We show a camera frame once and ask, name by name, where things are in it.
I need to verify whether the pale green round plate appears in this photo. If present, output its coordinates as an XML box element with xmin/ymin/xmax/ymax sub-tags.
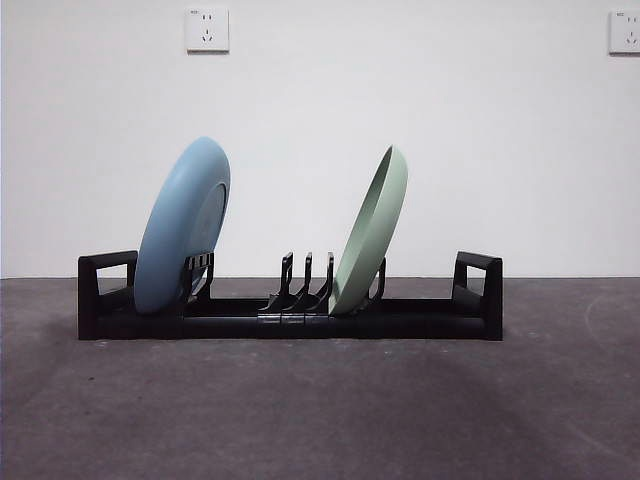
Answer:
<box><xmin>327</xmin><ymin>144</ymin><xmax>410</xmax><ymax>317</ymax></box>

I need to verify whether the blue round plate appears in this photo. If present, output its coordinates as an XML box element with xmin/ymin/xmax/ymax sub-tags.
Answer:
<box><xmin>133</xmin><ymin>135</ymin><xmax>232</xmax><ymax>315</ymax></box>

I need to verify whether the black plate rack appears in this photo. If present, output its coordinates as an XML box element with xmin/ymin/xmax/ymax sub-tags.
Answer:
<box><xmin>77</xmin><ymin>249</ymin><xmax>504</xmax><ymax>342</ymax></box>

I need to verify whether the white wall socket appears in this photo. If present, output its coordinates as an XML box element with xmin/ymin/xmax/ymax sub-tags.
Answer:
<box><xmin>608</xmin><ymin>10</ymin><xmax>640</xmax><ymax>56</ymax></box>
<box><xmin>186</xmin><ymin>7</ymin><xmax>231</xmax><ymax>54</ymax></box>

